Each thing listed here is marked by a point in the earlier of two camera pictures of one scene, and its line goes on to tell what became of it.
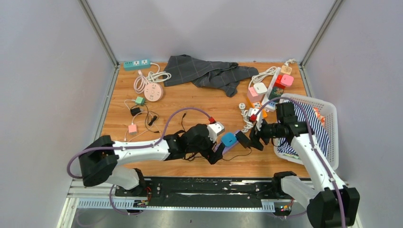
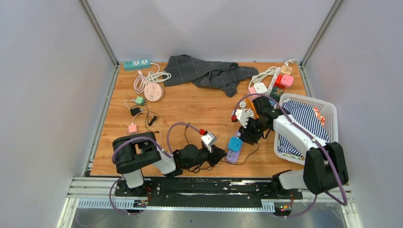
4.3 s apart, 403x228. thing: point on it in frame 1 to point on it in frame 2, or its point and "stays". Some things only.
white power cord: x=158 y=76 stays
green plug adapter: x=140 y=100 stays
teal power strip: x=137 y=64 stays
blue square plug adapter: x=229 y=139 to x=235 y=143
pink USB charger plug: x=132 y=129 stays
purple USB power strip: x=226 y=149 to x=234 y=157
